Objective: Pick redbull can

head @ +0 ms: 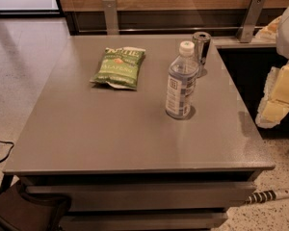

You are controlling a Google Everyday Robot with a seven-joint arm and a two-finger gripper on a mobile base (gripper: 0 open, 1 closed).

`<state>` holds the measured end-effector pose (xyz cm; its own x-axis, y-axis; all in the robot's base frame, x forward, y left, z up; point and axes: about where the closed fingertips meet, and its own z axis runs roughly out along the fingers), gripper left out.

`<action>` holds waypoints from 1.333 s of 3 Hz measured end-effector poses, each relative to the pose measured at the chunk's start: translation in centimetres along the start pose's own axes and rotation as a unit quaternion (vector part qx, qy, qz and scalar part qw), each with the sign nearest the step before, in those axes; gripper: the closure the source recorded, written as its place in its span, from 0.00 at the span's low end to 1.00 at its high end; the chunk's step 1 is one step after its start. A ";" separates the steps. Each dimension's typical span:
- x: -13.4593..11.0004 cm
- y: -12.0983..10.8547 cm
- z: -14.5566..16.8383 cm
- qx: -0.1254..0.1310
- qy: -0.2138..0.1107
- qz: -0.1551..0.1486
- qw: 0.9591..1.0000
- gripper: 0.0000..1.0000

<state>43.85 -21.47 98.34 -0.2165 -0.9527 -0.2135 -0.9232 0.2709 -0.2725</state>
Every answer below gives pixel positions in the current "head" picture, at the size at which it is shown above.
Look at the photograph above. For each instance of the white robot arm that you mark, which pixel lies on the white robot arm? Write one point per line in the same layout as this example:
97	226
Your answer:
278	29

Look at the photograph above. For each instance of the left metal wall bracket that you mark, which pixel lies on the left metal wall bracket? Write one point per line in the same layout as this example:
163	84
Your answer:
111	16

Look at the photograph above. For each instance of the right metal wall bracket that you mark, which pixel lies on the right metal wall bracket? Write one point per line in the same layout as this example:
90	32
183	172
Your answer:
245	32

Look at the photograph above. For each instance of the green jalapeno chips bag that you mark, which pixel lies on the green jalapeno chips bag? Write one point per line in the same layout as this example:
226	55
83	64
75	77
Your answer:
120	67

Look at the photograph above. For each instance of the metal wall bracket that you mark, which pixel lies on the metal wall bracket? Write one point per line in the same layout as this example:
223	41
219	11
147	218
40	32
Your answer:
245	32
111	16

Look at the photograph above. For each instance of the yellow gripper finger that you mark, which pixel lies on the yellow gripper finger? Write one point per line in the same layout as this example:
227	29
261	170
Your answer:
280	91
274	111

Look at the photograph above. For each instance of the black bag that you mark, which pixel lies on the black bag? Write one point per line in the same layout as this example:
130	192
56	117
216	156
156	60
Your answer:
20	211

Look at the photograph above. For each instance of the clear plastic water bottle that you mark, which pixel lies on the clear plastic water bottle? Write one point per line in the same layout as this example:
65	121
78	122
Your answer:
182	81

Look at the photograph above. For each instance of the grey drawer cabinet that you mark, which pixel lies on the grey drawer cabinet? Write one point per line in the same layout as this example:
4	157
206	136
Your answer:
126	164

